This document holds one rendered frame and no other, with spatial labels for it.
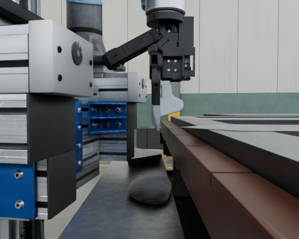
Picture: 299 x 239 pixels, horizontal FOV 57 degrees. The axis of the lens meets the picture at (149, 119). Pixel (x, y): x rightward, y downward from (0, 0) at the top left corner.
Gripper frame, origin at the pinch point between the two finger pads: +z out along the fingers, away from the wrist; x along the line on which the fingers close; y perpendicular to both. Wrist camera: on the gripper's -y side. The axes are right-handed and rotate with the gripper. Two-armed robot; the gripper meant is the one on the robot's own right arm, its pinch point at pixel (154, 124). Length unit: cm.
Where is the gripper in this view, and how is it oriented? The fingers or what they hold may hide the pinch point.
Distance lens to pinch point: 52.6
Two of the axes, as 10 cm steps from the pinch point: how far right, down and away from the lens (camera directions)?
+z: 0.0, 10.0, 0.4
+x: 0.0, -0.4, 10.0
